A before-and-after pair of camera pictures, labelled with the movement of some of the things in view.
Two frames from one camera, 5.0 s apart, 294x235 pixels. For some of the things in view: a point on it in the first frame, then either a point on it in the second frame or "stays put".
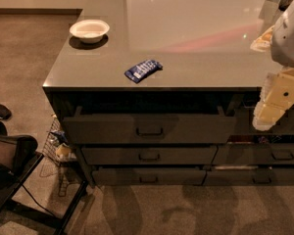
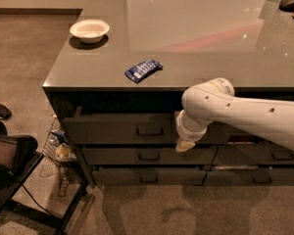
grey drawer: [154, 128] stays put
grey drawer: [154, 177] stays put
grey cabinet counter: [158, 87] stays put
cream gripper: [289, 38] to [187, 134]
